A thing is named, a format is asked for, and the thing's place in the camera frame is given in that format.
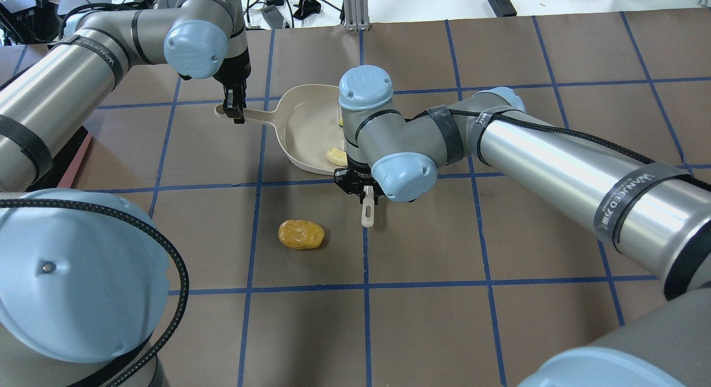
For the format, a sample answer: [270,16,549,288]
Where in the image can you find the brown potato-like lump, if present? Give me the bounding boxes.
[278,219,326,250]

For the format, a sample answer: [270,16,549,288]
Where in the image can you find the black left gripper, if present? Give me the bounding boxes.
[220,48,251,124]

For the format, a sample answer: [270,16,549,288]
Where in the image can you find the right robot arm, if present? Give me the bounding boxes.
[334,65,710,386]

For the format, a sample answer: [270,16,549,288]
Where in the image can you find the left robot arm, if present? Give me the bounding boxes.
[2,0,251,386]

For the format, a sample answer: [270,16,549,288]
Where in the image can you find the aluminium frame post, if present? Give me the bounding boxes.
[341,0,371,31]

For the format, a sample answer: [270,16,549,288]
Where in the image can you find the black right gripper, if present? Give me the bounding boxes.
[333,164,384,205]

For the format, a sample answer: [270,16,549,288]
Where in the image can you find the black power adapter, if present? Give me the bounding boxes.
[487,0,517,18]

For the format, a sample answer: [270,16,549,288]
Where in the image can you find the beige plastic dustpan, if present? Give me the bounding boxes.
[215,84,346,176]

